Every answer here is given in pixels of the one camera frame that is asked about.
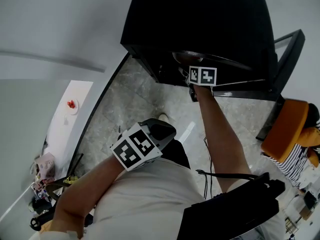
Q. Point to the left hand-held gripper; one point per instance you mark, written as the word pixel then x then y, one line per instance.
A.
pixel 135 149

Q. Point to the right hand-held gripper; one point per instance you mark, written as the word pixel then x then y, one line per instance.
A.
pixel 203 76

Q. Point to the black glass-door cabinet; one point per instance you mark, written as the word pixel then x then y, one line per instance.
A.
pixel 200 16

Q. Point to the person's right forearm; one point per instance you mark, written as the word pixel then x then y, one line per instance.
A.
pixel 217 134

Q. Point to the person's left forearm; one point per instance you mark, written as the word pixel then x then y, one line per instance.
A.
pixel 87 184

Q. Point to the person's white shoe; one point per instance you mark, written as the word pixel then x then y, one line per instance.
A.
pixel 163 117

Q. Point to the person's black shorts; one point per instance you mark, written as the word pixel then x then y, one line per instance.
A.
pixel 176 151

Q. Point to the person's white shirt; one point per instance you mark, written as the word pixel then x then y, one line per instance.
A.
pixel 145 204

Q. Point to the small white plate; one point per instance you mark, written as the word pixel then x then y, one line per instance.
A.
pixel 74 111

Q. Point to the white windowsill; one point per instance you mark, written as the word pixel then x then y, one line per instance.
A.
pixel 80 89

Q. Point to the orange armchair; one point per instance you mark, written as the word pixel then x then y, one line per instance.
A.
pixel 282 129

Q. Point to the red fruit pieces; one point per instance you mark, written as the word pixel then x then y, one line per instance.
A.
pixel 70 104

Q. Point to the black equipment pack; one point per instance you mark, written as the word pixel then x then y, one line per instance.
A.
pixel 225 214

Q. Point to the yellow checked cloth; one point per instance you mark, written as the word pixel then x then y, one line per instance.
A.
pixel 70 179

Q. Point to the pink printed bag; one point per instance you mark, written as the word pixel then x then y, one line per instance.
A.
pixel 46 164

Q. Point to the black-and-white striped blanket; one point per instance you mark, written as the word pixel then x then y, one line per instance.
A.
pixel 292 159

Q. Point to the large orange cushion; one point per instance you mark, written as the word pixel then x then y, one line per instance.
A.
pixel 311 136

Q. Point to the cluster of small bottles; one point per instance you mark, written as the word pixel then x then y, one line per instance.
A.
pixel 38 186

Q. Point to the grey roller blind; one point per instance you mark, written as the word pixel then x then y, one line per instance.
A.
pixel 25 134

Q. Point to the crumpled white cloth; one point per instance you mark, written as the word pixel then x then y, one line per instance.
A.
pixel 307 176

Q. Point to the black bag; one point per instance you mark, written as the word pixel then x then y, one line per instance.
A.
pixel 37 221

